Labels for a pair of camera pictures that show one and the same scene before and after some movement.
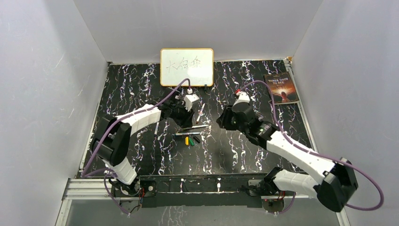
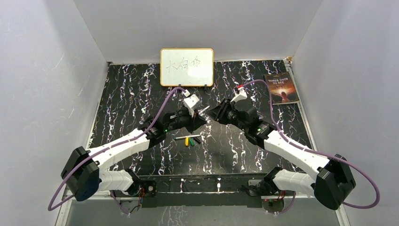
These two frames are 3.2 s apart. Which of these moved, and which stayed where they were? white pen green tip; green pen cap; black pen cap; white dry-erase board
Moved: white pen green tip
Stayed: green pen cap; white dry-erase board; black pen cap
